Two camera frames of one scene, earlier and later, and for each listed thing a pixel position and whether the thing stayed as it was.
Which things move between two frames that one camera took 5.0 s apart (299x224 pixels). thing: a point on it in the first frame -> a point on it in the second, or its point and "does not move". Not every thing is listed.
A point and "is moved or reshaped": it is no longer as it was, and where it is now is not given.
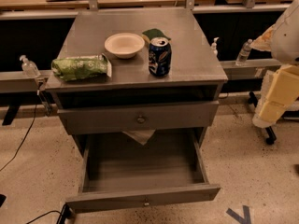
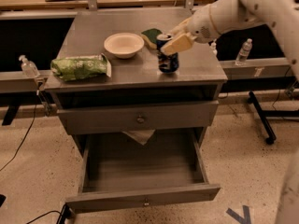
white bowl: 124,45 does not move
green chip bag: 80,67 does not move
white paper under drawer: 141,136 does not move
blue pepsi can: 160,57 is moved or reshaped
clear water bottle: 244,53 does not move
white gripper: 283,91 -> 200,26
